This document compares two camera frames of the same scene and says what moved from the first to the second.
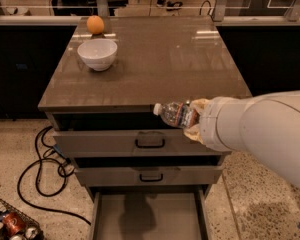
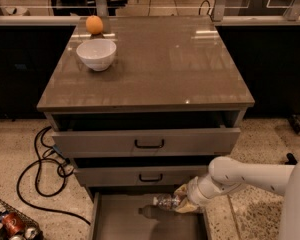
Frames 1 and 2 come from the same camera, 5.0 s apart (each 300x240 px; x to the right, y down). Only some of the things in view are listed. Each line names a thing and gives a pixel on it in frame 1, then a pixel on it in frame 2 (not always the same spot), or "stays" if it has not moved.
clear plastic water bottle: x=181 y=114 -> x=167 y=201
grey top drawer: x=123 y=134 stays
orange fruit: x=95 y=24 stays
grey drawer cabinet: x=148 y=180 stays
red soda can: x=13 y=222 stays
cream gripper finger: x=200 y=104 -> x=183 y=190
